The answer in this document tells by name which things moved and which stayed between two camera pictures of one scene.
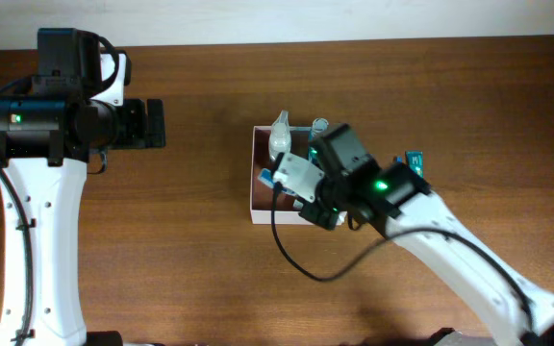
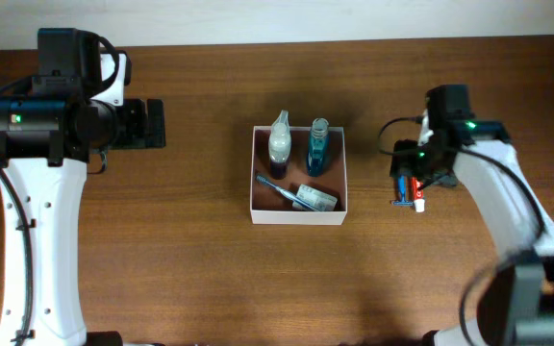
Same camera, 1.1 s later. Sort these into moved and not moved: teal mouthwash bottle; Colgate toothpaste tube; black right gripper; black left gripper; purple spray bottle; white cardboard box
Moved: Colgate toothpaste tube; black right gripper
Not moved: teal mouthwash bottle; purple spray bottle; white cardboard box; black left gripper
